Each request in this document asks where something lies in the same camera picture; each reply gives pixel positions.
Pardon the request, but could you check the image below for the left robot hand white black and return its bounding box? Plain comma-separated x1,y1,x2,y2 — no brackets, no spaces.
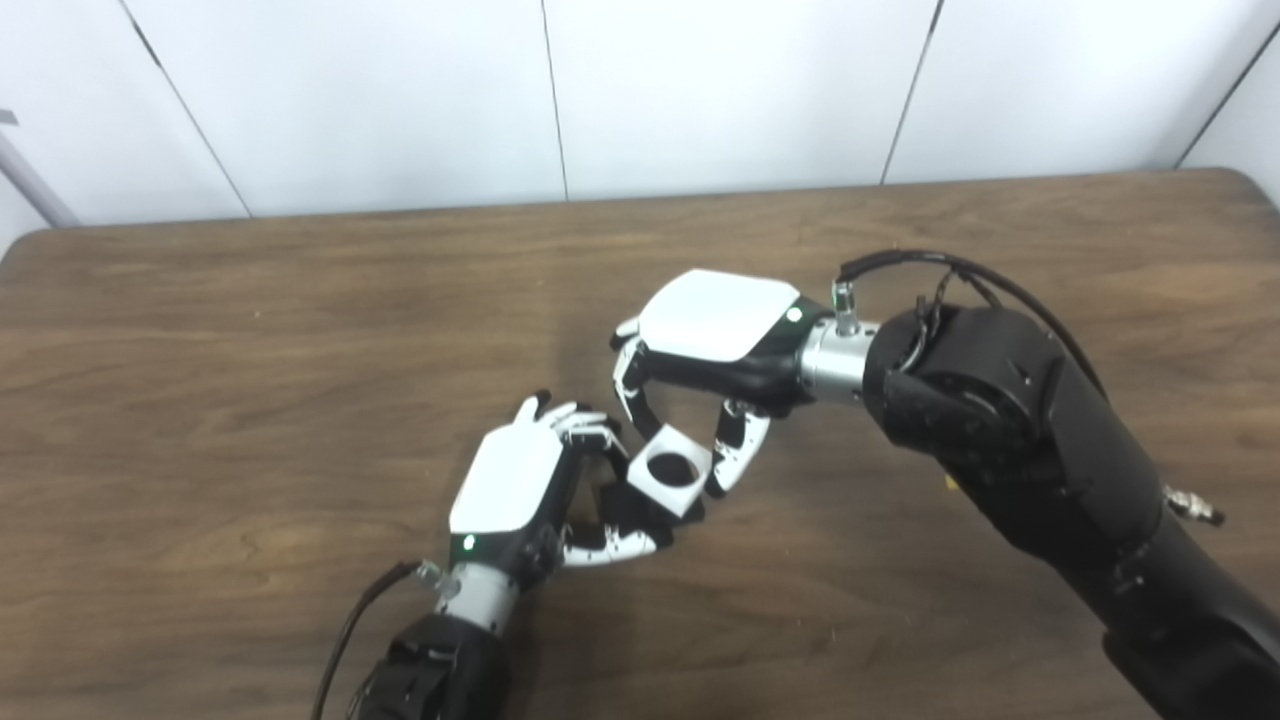
448,392,673,591

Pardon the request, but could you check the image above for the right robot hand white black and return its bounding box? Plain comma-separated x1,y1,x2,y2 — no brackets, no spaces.
610,268,831,498

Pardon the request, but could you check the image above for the black peg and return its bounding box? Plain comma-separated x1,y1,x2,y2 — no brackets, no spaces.
595,478,707,533

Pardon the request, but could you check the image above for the white square piece with hole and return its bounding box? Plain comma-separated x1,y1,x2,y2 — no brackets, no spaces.
627,423,713,518

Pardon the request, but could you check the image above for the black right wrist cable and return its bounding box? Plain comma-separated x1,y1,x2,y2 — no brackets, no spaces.
838,250,1107,401

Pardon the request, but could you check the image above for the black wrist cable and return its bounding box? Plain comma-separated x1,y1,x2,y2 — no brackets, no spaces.
312,560,441,720
838,250,1107,401

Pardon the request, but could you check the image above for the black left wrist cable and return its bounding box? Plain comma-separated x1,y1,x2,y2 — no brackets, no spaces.
312,560,441,720

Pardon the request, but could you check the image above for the grey wall corner post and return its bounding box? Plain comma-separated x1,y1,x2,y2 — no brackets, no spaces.
0,125,81,229

